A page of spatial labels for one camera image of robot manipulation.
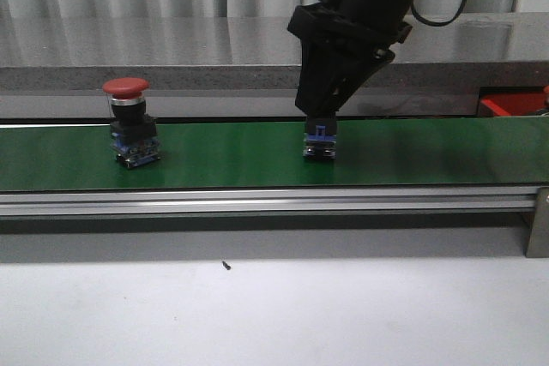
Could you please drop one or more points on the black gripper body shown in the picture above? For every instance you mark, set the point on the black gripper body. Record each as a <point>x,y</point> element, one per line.
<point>350,26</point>

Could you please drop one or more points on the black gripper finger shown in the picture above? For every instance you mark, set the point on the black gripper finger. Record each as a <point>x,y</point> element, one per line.
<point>356,74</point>
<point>321,67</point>

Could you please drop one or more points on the yellow mushroom button top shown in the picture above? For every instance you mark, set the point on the yellow mushroom button top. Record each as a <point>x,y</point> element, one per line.
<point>320,137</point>

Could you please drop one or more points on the black button base top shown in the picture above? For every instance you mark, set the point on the black button base top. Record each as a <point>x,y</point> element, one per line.
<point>134,134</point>

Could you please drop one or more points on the grey stone slab right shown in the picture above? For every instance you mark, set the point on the grey stone slab right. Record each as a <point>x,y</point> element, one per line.
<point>477,50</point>

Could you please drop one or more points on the grey stone slab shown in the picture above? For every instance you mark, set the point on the grey stone slab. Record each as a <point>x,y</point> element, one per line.
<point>172,53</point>
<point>477,50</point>

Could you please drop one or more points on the red plastic tray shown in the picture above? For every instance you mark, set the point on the red plastic tray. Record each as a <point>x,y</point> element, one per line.
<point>512,104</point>

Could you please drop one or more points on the green conveyor belt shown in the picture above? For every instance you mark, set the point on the green conveyor belt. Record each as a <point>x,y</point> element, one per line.
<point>482,151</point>

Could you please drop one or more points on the grey stone slab left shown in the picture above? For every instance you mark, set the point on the grey stone slab left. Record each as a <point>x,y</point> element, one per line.
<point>172,53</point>

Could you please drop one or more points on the aluminium conveyor frame rail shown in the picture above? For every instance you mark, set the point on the aluminium conveyor frame rail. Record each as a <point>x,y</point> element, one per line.
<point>392,199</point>

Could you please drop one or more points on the steel conveyor support bracket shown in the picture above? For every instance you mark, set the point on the steel conveyor support bracket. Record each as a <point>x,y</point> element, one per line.
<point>538,242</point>

